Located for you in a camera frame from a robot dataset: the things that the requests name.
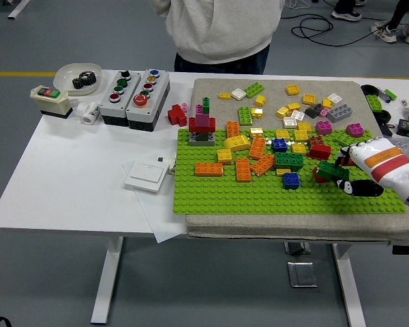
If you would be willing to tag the robot right hand white shell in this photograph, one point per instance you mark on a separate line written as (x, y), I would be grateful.
(385, 160)

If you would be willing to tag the dark green long brick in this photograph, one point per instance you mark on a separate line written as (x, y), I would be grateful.
(329, 169)
(289, 161)

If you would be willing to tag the blue square brick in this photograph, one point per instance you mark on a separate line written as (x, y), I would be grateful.
(279, 145)
(290, 181)

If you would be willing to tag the yellow square brick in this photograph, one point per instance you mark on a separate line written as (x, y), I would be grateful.
(294, 107)
(299, 149)
(308, 99)
(260, 101)
(305, 126)
(282, 134)
(301, 135)
(224, 156)
(292, 89)
(283, 171)
(282, 112)
(224, 96)
(326, 103)
(257, 113)
(256, 132)

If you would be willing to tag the red curved brick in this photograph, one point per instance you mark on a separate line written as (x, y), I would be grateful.
(343, 160)
(319, 152)

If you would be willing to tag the pink square brick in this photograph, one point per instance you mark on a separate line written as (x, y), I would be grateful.
(323, 127)
(354, 130)

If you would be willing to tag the lime green long brick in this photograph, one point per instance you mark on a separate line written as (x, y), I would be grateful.
(254, 90)
(342, 138)

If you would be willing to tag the lime green medium brick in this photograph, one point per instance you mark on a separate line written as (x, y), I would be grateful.
(244, 116)
(373, 102)

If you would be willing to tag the light grey long brick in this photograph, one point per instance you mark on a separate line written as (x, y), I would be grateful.
(339, 113)

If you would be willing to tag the red square brick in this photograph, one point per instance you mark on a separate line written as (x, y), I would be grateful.
(317, 178)

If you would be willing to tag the brown square brick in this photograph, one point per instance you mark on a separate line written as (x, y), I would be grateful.
(316, 140)

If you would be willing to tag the white square flat brick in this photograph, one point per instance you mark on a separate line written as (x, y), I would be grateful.
(289, 122)
(334, 98)
(238, 94)
(297, 115)

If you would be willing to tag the dark grey sloped brick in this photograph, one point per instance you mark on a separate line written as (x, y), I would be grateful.
(313, 111)

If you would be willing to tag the orange long brick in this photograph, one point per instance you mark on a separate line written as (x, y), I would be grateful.
(232, 129)
(257, 148)
(262, 165)
(242, 170)
(204, 169)

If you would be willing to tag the yellow curved brick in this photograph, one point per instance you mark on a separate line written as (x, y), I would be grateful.
(237, 143)

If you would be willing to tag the dark olive tower brick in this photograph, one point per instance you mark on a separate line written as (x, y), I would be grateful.
(201, 137)

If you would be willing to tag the small dark green tower brick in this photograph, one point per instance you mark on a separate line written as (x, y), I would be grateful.
(206, 104)

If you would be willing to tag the grey tower base brick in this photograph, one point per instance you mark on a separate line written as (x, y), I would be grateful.
(194, 141)

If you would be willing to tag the red wide tower brick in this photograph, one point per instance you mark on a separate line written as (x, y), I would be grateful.
(195, 125)

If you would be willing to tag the small pink tower brick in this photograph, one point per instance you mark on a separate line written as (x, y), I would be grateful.
(198, 109)

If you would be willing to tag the red cross-shaped brick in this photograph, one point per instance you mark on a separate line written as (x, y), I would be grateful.
(175, 116)

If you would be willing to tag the clear plastic bag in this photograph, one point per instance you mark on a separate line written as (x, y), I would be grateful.
(407, 146)

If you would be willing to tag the silver cylinder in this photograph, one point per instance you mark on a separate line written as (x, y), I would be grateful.
(383, 96)

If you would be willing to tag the small green block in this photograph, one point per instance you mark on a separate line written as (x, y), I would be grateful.
(390, 92)

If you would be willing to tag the black table control panel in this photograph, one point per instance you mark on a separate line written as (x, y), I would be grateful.
(407, 249)

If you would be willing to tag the silver floor socket plate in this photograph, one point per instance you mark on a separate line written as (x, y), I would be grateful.
(302, 274)
(296, 248)

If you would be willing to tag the background person white sneakers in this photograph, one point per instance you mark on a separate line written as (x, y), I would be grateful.
(388, 32)

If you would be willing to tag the white table leg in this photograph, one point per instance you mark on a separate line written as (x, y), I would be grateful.
(105, 282)
(351, 289)

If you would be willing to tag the background person black shoes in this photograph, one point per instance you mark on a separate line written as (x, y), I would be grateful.
(346, 14)

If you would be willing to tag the lime green studded baseplate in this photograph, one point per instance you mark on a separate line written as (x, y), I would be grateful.
(225, 197)

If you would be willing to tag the grey-brown foam mat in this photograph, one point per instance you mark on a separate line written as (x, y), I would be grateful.
(218, 85)

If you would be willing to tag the white plug piece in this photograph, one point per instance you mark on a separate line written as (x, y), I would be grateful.
(170, 169)

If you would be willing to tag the grey emergency stop button box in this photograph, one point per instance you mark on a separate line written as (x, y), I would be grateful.
(156, 98)

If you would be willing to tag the grey four-button box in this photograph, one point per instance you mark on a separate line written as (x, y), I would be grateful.
(129, 95)

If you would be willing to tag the white pipe fitting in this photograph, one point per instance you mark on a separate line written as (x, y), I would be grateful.
(90, 114)

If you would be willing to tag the black gear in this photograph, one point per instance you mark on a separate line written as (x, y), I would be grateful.
(90, 79)
(78, 83)

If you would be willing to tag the white bowl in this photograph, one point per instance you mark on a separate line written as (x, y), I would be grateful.
(64, 75)

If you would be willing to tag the small black bracket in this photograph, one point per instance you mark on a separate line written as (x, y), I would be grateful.
(388, 129)

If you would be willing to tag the white wall switch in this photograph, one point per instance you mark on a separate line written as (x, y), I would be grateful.
(144, 176)

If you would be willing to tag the cream red-green switch box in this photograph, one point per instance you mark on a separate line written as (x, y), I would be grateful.
(51, 102)

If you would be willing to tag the white background table frame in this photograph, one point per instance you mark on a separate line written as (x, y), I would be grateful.
(18, 8)

